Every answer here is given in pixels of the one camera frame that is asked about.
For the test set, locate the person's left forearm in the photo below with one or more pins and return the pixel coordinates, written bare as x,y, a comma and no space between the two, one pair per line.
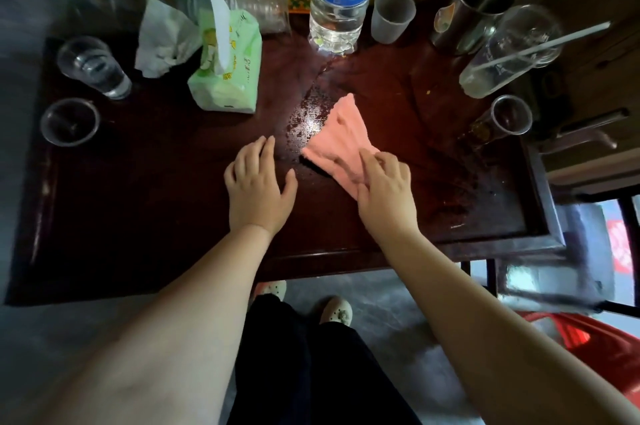
150,334

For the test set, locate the person's right forearm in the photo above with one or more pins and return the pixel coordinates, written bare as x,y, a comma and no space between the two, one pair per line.
495,339

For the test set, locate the green tissue pack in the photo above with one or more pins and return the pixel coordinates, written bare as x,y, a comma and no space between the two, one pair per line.
227,70

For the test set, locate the person's shoe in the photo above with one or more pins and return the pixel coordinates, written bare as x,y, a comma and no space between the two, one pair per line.
336,312
272,289

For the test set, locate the person's left middle finger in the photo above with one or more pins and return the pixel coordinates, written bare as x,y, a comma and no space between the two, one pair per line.
255,156

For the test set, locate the empty clear plastic cup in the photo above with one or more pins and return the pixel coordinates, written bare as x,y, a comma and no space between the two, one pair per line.
70,122

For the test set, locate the clear plastic cup with water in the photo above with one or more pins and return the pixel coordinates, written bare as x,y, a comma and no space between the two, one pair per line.
95,67

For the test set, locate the small clear glass cup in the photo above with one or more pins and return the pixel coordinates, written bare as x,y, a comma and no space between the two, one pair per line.
502,121

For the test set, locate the pink cleaning cloth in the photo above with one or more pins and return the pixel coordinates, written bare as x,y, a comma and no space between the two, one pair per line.
340,140

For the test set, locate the white drinking straw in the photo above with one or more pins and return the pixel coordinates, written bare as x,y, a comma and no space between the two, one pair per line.
565,40

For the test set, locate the person's left thumb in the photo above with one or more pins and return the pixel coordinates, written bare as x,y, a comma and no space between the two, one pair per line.
291,187

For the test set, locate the person's black trousers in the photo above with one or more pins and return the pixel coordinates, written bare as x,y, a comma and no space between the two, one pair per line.
310,369

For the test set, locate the person's left hand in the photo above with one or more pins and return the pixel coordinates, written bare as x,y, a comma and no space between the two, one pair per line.
257,195

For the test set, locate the stainless steel mug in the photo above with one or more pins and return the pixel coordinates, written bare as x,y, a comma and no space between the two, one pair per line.
470,10

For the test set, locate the black metal frame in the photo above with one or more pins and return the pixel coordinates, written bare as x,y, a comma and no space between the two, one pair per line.
575,260

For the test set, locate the person's right shoe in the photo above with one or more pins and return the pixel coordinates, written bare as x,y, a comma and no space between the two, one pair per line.
336,312

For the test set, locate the dark wooden table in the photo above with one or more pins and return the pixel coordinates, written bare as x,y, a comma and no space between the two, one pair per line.
150,200

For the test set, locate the frosted plastic cup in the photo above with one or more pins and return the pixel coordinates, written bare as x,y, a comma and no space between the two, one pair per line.
391,16

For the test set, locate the person's right hand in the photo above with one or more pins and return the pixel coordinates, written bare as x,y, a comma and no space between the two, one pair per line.
387,205

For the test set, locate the person's left little finger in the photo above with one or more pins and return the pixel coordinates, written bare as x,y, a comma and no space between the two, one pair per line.
229,175

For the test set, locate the large clear drinking cup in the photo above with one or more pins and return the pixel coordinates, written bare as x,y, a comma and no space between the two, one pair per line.
505,55

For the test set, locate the person's left shoe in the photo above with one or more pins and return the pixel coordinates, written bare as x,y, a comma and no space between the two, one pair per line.
272,289

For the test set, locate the crumpled white tissue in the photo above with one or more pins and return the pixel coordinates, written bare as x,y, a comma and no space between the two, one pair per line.
162,42

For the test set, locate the red plastic stool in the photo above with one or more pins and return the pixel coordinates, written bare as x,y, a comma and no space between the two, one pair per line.
595,344

